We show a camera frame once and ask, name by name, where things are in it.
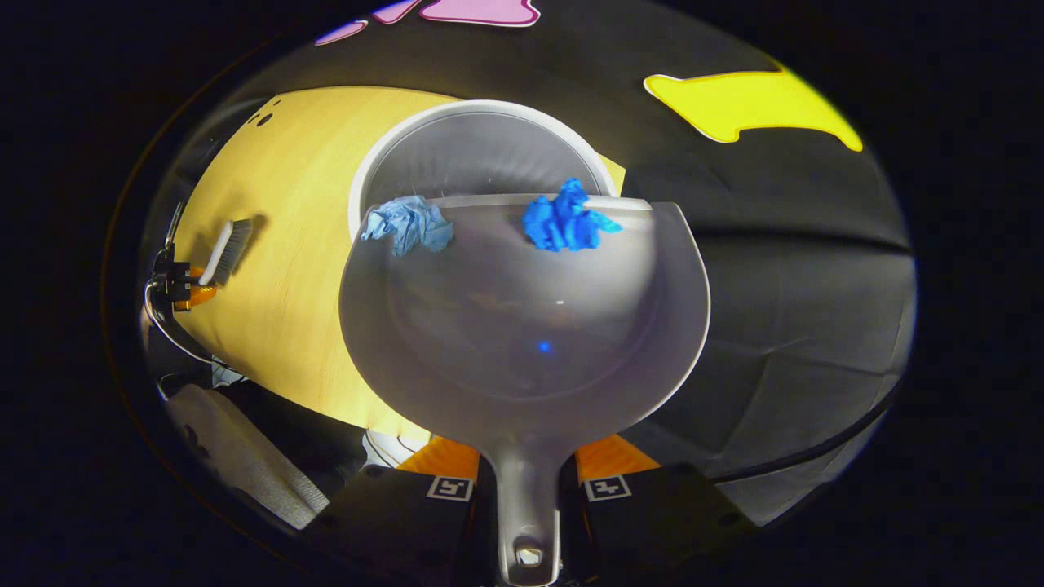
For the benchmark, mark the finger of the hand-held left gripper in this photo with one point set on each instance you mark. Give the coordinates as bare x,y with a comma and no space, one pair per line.
196,292

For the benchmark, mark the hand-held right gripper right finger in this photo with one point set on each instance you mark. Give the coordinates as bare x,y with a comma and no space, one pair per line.
652,522

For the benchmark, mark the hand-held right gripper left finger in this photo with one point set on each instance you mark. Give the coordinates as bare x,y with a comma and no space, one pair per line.
408,522

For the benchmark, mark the small grey broom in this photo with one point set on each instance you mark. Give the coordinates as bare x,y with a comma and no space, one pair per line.
228,249

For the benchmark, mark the grey dustpan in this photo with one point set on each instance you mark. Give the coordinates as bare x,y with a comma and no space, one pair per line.
522,342

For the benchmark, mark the light blue paper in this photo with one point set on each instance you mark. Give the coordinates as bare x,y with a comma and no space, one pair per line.
412,224

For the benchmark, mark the dark blue paper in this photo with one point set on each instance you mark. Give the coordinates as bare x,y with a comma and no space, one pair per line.
563,220

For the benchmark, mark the white ribbed garbage bin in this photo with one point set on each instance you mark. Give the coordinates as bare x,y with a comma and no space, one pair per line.
481,151

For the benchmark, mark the white shoe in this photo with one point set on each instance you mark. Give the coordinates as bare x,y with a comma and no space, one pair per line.
395,448

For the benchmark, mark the grey ribbed object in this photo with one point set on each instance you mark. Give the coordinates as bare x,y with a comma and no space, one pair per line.
245,456

